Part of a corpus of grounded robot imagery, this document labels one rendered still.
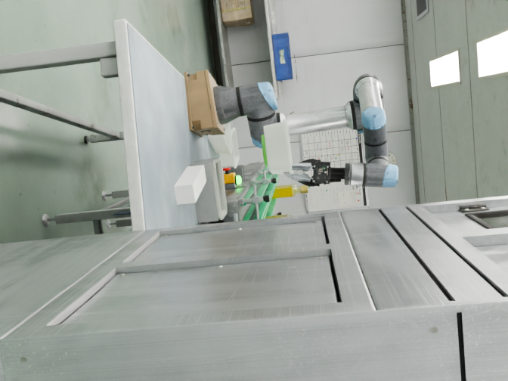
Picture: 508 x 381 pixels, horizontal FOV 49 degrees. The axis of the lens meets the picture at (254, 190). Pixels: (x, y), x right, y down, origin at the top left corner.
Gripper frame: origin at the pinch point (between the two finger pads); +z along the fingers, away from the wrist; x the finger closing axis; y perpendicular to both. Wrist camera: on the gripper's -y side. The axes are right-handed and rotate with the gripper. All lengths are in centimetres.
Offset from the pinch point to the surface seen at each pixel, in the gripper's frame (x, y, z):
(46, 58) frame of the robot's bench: -26, 43, 64
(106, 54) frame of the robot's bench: -27, 43, 47
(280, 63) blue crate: -158, -553, 42
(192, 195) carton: 9.2, 12.4, 29.1
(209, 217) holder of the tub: 17.6, -17.2, 29.0
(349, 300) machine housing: 20, 112, -14
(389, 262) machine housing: 16, 96, -21
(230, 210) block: 15.5, -35.7, 23.6
